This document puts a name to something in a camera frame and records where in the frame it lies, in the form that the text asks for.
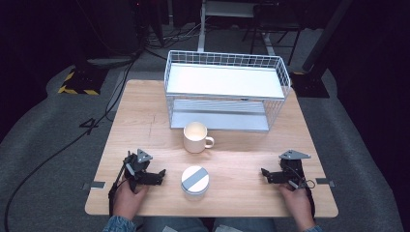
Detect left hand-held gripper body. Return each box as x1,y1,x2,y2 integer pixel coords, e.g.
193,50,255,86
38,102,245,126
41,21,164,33
123,148,155,194

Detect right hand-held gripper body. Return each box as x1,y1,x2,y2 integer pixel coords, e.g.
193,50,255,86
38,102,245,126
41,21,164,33
278,149,312,191

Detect white round container grey stripe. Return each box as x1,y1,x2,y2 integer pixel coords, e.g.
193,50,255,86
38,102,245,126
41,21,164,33
180,164,211,197

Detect white mug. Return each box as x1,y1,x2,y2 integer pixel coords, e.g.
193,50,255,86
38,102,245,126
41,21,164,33
183,121,216,155

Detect white wire shelf rack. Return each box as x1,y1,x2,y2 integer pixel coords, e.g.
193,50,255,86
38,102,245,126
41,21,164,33
163,49,291,133

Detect person's left hand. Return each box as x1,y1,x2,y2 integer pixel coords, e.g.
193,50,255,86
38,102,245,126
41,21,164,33
112,179,150,222

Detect person's right hand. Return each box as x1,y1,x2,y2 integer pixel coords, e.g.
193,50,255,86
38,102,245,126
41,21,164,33
278,182,316,232

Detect grey tape piece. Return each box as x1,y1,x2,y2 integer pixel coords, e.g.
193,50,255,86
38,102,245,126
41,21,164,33
314,177,337,189
80,181,106,190

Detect person's right leg in jeans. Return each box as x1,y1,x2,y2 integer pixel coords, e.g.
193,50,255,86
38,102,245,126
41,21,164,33
212,217,278,232

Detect black yellow striped stand base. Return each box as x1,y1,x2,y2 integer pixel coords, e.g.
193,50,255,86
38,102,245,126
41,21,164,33
57,66,109,97

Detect black chair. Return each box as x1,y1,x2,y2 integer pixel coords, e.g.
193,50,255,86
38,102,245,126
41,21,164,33
241,2,304,66

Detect left hand-held gripper black cable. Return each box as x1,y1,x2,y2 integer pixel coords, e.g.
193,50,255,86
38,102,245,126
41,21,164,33
107,159,130,218

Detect black floor cable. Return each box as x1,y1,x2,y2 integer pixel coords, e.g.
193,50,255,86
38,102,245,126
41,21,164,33
3,51,143,232

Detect bundle of floor cables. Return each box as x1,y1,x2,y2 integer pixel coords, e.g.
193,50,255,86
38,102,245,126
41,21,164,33
141,18,207,52

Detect white desk frame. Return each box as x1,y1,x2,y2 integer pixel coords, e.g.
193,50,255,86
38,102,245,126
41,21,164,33
196,0,277,56

